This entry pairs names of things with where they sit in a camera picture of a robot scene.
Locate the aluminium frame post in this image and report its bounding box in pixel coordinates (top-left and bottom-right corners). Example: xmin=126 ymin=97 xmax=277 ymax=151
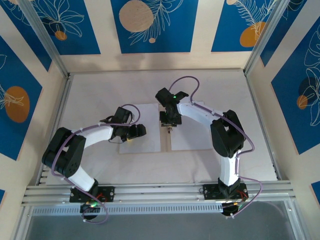
xmin=243 ymin=0 xmax=294 ymax=76
xmin=18 ymin=0 xmax=71 ymax=79

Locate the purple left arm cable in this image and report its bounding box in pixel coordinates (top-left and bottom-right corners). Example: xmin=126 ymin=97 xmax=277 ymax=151
xmin=51 ymin=104 xmax=141 ymax=225

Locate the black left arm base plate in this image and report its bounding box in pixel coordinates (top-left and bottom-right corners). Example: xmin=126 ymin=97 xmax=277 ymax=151
xmin=69 ymin=185 xmax=116 ymax=204

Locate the blue floral wall panel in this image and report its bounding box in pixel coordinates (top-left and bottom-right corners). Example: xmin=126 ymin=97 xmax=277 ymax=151
xmin=211 ymin=0 xmax=280 ymax=53
xmin=271 ymin=22 xmax=320 ymax=155
xmin=31 ymin=0 xmax=102 ymax=56
xmin=259 ymin=0 xmax=310 ymax=68
xmin=110 ymin=0 xmax=200 ymax=54
xmin=0 ymin=34 xmax=44 ymax=161
xmin=0 ymin=0 xmax=53 ymax=73

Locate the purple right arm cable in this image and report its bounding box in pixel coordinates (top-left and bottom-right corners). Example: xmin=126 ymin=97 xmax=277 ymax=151
xmin=169 ymin=76 xmax=263 ymax=218

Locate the black controller board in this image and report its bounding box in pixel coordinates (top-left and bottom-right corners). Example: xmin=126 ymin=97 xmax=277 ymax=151
xmin=79 ymin=201 xmax=102 ymax=221
xmin=221 ymin=201 xmax=241 ymax=219

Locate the grey translucent panel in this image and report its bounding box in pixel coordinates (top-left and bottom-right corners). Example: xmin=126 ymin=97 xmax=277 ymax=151
xmin=14 ymin=206 xmax=307 ymax=240

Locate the grey slotted cable duct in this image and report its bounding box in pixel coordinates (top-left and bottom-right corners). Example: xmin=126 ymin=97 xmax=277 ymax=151
xmin=31 ymin=201 xmax=225 ymax=216

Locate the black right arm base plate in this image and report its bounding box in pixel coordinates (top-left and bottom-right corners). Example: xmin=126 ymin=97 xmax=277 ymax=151
xmin=202 ymin=183 xmax=250 ymax=201

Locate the aluminium crossbar rail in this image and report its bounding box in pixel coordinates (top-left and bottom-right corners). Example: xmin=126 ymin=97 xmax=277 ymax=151
xmin=21 ymin=180 xmax=298 ymax=207

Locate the white paper sheet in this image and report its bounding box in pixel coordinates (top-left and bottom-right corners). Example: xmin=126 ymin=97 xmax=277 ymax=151
xmin=118 ymin=103 xmax=162 ymax=154
xmin=170 ymin=100 xmax=214 ymax=152

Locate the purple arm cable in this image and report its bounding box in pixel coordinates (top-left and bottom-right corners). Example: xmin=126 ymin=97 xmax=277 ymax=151
xmin=169 ymin=76 xmax=263 ymax=218
xmin=51 ymin=104 xmax=141 ymax=225

